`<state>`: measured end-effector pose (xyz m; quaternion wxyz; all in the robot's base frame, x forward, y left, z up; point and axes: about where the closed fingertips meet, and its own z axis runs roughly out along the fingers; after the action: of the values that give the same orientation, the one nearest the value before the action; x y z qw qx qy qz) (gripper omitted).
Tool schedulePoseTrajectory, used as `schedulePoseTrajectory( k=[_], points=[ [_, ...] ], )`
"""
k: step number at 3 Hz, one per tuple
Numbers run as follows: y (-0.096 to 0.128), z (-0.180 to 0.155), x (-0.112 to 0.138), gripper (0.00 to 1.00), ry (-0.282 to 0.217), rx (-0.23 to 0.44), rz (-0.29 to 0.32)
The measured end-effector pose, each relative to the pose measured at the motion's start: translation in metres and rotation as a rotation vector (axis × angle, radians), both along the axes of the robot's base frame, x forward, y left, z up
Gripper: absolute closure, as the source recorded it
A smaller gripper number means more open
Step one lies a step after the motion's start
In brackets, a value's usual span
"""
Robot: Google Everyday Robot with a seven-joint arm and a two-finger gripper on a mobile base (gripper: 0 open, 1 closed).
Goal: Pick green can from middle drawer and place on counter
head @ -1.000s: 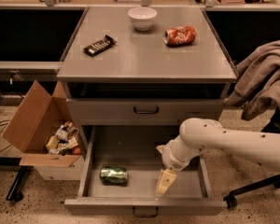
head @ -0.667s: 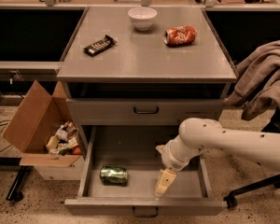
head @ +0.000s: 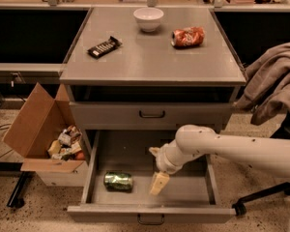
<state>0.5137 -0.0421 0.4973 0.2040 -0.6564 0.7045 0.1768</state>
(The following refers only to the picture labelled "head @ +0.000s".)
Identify open grey middle drawer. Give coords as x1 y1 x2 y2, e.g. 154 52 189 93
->
68 130 235 225

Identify black snack bar wrapper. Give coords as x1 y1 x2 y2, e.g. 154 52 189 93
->
87 36 122 59

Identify orange crushed soda can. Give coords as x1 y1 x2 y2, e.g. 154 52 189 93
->
171 27 205 47

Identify grey drawer cabinet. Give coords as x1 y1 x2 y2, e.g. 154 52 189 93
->
59 6 247 153

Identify white ceramic bowl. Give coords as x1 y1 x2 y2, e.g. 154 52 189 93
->
133 7 164 32

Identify green crushed soda can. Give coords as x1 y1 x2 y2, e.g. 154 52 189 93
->
103 171 133 191

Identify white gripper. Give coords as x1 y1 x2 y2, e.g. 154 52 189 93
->
149 140 189 195

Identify brown cardboard box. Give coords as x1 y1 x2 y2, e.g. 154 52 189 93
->
3 83 88 187

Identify closed grey upper drawer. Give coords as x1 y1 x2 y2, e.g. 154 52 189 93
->
70 102 232 131

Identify black office chair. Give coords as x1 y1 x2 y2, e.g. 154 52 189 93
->
232 114 290 216

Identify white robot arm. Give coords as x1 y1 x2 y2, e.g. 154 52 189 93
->
149 125 290 195

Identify snack packets in box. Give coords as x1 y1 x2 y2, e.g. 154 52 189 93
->
47 125 85 160

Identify black table leg base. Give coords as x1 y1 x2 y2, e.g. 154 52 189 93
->
0 162 33 209

